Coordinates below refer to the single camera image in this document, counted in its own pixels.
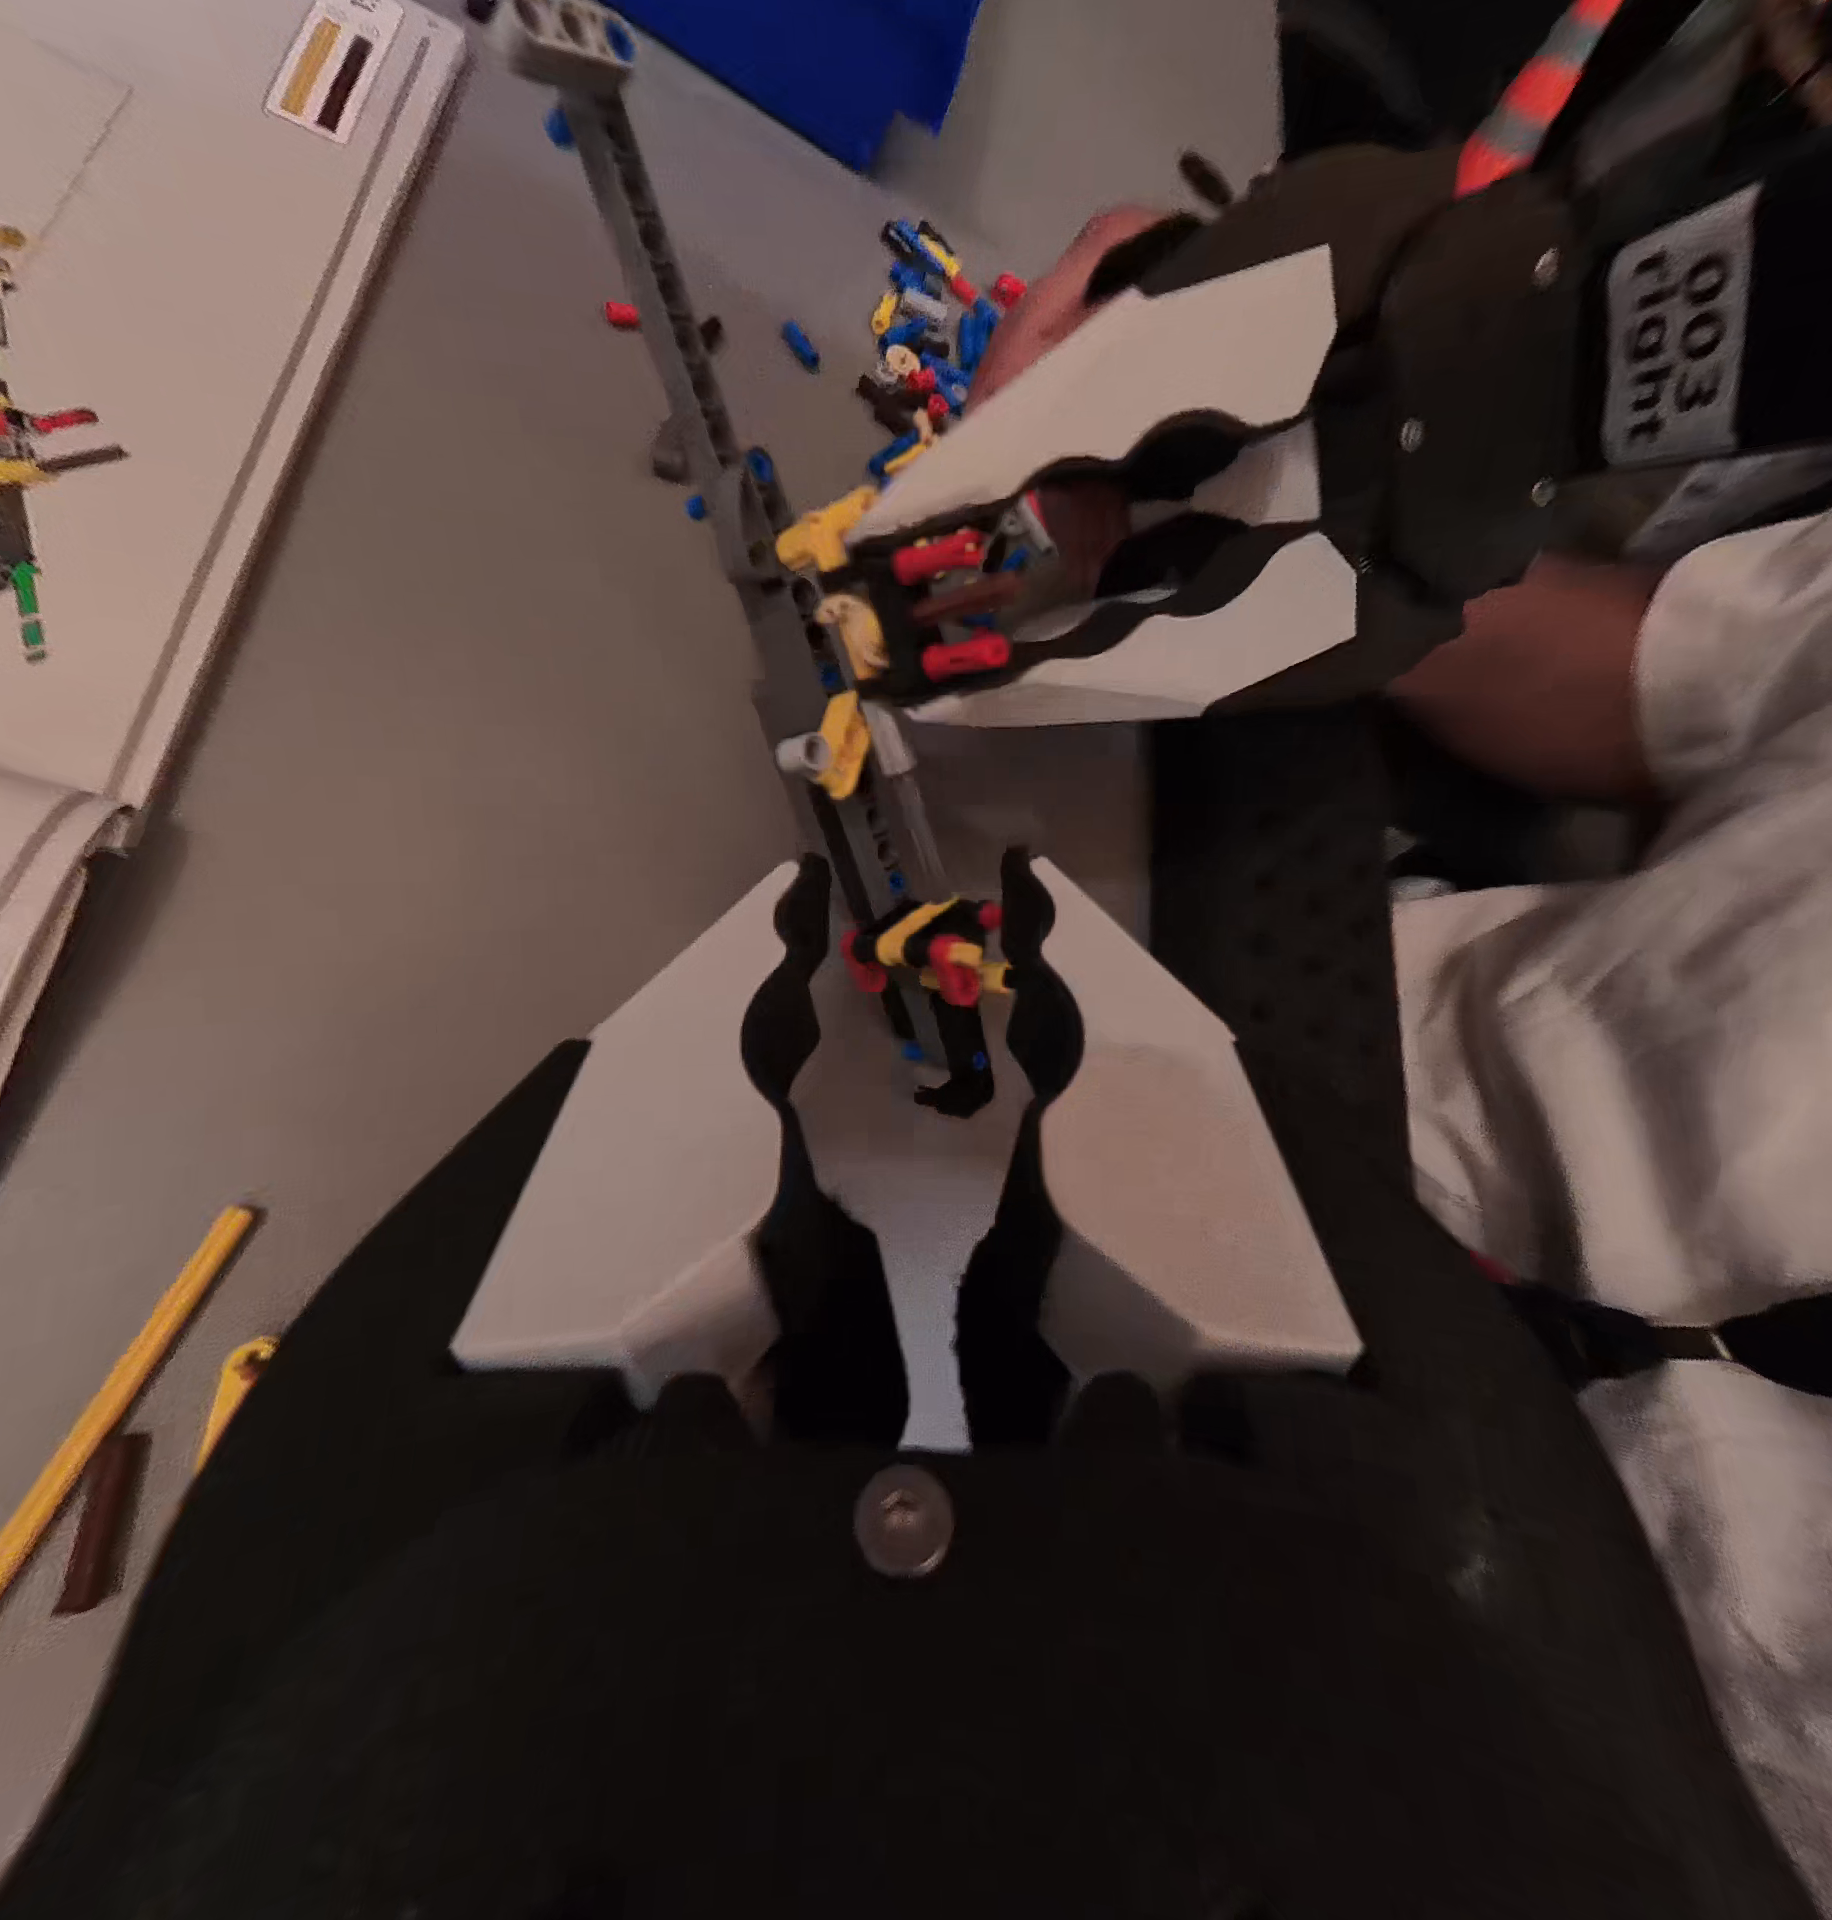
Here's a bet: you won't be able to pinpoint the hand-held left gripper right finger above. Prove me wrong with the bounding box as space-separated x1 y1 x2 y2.
953 846 1365 1453

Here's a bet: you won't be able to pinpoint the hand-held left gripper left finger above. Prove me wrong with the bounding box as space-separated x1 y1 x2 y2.
447 853 912 1453

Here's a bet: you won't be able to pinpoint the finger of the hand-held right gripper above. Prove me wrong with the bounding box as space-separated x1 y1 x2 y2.
839 245 1341 544
898 529 1360 733

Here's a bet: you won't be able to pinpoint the black lego fork red pins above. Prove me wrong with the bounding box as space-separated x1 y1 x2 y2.
853 501 1060 707

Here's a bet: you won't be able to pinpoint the long grey lego beam assembly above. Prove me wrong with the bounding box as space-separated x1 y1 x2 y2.
508 0 1015 1126

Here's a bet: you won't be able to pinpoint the pile of small lego pins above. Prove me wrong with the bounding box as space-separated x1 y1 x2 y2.
855 216 1030 483

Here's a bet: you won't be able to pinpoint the yellow L-shaped lego beam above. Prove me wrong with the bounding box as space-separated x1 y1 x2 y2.
192 1334 283 1479

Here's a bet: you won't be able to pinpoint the long yellow lego axle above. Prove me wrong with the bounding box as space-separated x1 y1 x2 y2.
0 1200 261 1665

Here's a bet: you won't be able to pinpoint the brown lego connector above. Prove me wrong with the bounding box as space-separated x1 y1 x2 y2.
53 1429 152 1621

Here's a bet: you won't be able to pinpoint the open lego instruction booklet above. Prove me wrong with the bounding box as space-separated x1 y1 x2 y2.
0 0 468 1187

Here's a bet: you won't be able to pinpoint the person's right hand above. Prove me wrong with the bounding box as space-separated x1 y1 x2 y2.
968 202 1211 407

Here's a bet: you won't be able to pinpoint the black foam pad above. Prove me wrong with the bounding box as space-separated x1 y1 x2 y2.
1149 697 1416 1353

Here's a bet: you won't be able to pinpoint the orange reflective vest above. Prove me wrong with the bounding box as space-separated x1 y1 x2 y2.
1453 0 1626 198

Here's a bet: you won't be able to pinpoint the blue plastic bin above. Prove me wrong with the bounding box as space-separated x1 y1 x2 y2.
599 0 985 173

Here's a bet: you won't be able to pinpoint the person's white shirt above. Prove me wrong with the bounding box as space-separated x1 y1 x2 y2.
1389 486 1832 1920

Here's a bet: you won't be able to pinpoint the black lanyard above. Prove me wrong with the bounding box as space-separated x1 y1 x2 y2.
1473 1246 1832 1413

